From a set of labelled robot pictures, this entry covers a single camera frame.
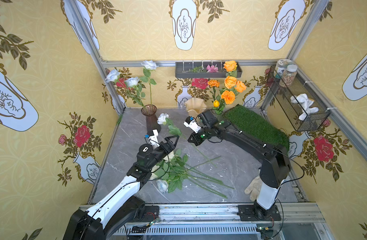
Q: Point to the jar with white lid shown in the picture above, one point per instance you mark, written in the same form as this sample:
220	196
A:
288	75

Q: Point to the grey wall planter shelf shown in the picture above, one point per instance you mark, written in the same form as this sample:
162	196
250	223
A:
197	69

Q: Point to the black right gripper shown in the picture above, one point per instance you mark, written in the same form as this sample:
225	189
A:
200	133

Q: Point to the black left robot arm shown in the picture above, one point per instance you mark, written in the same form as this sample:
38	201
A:
120	206

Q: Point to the dark purple glass vase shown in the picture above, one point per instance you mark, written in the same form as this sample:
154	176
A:
149	111

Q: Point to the green artificial grass mat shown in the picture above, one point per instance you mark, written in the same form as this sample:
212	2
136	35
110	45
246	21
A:
256	126

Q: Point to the white rose top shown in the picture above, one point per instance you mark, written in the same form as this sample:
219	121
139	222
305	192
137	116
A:
164	119

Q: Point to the small orange marigold stem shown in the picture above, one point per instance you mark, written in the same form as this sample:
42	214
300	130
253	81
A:
227	98

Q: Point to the glass jar with floral lid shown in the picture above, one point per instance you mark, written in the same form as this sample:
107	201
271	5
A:
281	66

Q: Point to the orange rose stem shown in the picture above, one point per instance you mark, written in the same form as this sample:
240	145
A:
231	68
239	88
230	82

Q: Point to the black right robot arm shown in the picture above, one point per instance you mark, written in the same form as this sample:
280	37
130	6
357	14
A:
274	159

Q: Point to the orange marigold flower stem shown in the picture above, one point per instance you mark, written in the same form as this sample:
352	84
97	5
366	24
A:
214	86

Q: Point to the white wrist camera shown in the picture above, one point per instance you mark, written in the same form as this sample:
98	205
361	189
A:
151	138
191	123

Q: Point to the black wire wall basket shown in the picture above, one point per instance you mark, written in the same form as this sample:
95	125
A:
281	96

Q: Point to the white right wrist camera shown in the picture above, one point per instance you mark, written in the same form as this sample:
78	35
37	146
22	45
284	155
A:
191	123

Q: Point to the white cloth figure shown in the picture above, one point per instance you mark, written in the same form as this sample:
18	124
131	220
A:
306	105

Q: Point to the cream ruffled vase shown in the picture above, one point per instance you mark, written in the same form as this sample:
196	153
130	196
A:
195	106

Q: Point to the beige work glove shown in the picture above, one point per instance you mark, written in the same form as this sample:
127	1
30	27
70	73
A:
254	188

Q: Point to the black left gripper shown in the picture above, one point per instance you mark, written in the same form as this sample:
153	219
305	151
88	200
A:
162	147

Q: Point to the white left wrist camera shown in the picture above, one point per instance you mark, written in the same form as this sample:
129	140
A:
151	138

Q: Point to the pink flower in planter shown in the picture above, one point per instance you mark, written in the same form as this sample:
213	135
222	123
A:
212	69

